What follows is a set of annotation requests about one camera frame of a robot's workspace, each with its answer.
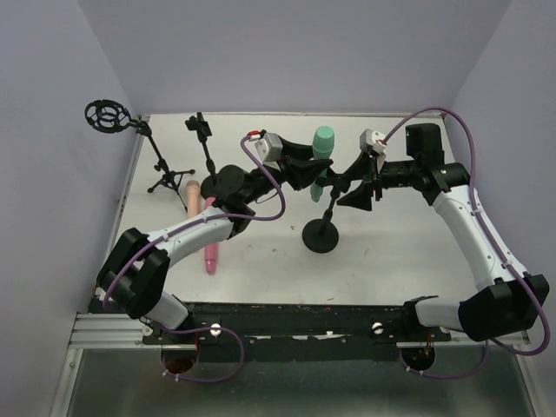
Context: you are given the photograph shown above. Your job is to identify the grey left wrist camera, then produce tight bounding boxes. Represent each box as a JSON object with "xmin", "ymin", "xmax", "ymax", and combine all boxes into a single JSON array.
[{"xmin": 255, "ymin": 131, "xmax": 283, "ymax": 163}]

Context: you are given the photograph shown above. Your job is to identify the mint green toy microphone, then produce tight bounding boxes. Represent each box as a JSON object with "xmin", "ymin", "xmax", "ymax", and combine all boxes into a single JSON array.
[{"xmin": 310, "ymin": 126, "xmax": 335, "ymax": 202}]

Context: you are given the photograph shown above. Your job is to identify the black round-base clamp stand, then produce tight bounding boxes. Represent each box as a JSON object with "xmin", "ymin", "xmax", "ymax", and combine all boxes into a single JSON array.
[{"xmin": 185, "ymin": 112, "xmax": 217, "ymax": 199}]

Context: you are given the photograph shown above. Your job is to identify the pink toy microphone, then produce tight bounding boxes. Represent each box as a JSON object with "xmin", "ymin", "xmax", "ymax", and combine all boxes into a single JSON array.
[{"xmin": 202, "ymin": 195, "xmax": 221, "ymax": 276}]

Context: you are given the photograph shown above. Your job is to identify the aluminium extrusion rail frame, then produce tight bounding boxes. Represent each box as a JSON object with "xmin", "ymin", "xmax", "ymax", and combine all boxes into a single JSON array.
[{"xmin": 47, "ymin": 113, "xmax": 539, "ymax": 417}]

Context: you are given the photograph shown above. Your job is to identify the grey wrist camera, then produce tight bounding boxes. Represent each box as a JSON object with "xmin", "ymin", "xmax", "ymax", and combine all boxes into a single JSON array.
[
  {"xmin": 359, "ymin": 129, "xmax": 386, "ymax": 155},
  {"xmin": 255, "ymin": 131, "xmax": 283, "ymax": 163}
]

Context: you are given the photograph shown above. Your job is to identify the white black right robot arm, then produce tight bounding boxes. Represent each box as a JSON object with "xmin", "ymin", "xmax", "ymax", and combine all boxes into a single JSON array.
[{"xmin": 338, "ymin": 123, "xmax": 549, "ymax": 341}]

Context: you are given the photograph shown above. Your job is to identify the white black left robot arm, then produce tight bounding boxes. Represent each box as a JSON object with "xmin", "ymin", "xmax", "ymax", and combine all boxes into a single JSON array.
[{"xmin": 97, "ymin": 131, "xmax": 333, "ymax": 331}]

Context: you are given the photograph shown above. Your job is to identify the black round-base clip mic stand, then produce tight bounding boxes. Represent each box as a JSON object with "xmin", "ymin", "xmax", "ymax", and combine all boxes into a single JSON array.
[{"xmin": 301, "ymin": 174, "xmax": 350, "ymax": 254}]

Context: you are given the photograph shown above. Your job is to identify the black tripod shock-mount stand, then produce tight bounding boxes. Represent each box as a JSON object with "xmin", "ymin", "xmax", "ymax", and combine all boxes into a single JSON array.
[{"xmin": 82, "ymin": 98, "xmax": 196, "ymax": 195}]

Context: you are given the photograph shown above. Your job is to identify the beige toy microphone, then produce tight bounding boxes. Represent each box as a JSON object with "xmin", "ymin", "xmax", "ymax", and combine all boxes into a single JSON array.
[{"xmin": 185, "ymin": 180, "xmax": 201, "ymax": 218}]

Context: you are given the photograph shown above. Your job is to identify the black robot base mounting bar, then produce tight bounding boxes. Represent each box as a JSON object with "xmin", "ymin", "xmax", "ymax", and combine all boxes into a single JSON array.
[{"xmin": 142, "ymin": 302, "xmax": 451, "ymax": 363}]

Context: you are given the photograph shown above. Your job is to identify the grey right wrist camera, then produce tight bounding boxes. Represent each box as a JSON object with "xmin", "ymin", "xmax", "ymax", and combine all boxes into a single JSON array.
[{"xmin": 359, "ymin": 129, "xmax": 386, "ymax": 155}]

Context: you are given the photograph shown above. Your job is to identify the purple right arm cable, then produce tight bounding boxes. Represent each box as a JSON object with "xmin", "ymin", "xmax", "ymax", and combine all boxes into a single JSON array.
[{"xmin": 384, "ymin": 106, "xmax": 549, "ymax": 379}]

